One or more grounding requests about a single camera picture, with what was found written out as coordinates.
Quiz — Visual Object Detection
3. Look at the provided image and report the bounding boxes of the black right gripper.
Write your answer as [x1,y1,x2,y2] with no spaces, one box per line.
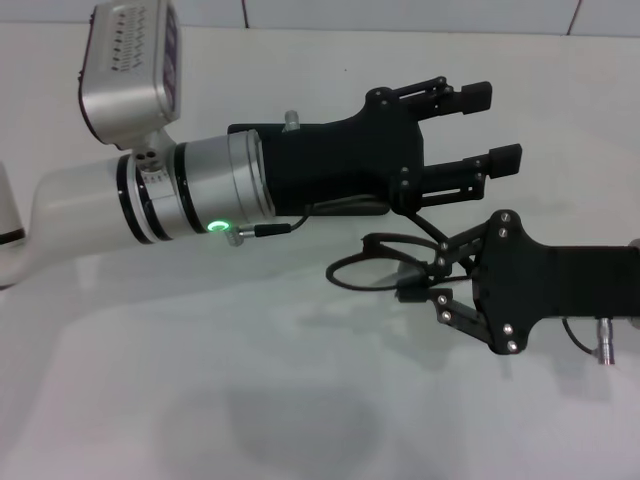
[394,209,640,356]

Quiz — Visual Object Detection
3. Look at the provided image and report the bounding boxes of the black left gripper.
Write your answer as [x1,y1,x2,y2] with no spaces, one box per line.
[257,75,494,218]

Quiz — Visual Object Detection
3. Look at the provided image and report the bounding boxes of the black oval glasses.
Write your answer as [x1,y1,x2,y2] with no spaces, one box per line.
[324,212,449,294]

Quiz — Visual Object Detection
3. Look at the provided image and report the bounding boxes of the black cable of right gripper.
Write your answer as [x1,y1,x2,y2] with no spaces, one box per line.
[560,318,599,358]

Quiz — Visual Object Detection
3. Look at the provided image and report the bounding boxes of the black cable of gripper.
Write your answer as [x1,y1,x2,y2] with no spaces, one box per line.
[560,318,599,358]
[225,195,384,247]

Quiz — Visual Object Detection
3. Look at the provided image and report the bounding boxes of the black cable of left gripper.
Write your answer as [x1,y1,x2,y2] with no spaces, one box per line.
[225,195,384,247]

